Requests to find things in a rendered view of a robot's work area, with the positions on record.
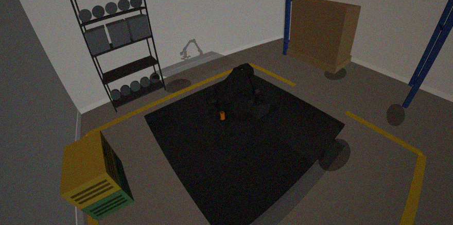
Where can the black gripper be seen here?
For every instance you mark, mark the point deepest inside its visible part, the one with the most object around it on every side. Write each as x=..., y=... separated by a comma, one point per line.
x=220, y=108

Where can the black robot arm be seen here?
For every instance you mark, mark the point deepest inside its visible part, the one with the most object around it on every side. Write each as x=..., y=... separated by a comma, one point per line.
x=220, y=90

